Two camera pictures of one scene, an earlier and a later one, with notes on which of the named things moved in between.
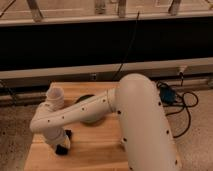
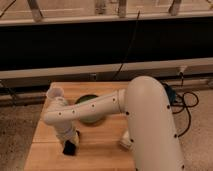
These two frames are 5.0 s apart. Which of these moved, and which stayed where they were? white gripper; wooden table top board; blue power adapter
Moved: white gripper
Stayed: blue power adapter; wooden table top board
